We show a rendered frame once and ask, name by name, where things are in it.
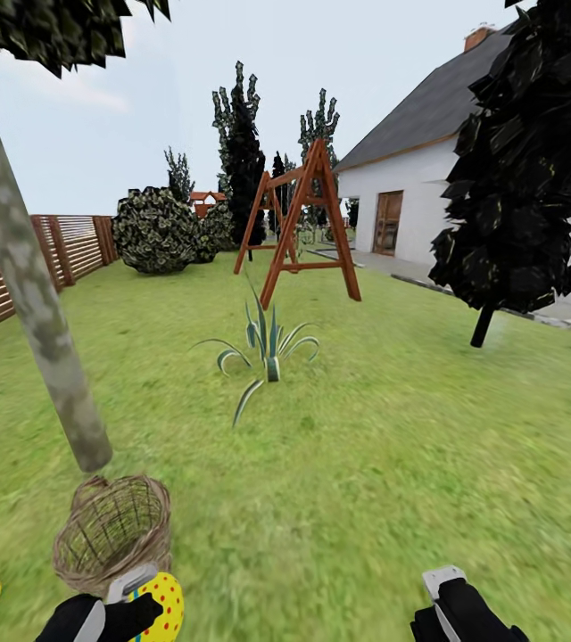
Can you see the door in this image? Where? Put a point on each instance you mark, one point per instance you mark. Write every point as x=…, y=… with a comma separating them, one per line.
x=387, y=223

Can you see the wicker basket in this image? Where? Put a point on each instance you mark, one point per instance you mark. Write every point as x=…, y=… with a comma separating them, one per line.
x=153, y=545

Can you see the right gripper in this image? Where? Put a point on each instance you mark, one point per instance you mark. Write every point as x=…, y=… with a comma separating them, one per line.
x=427, y=627

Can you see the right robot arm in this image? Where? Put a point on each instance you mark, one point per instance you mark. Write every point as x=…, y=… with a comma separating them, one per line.
x=459, y=613

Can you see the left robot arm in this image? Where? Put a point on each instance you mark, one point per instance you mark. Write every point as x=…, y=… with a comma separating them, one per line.
x=83, y=618

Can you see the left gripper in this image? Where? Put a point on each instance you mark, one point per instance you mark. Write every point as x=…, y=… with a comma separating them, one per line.
x=136, y=617

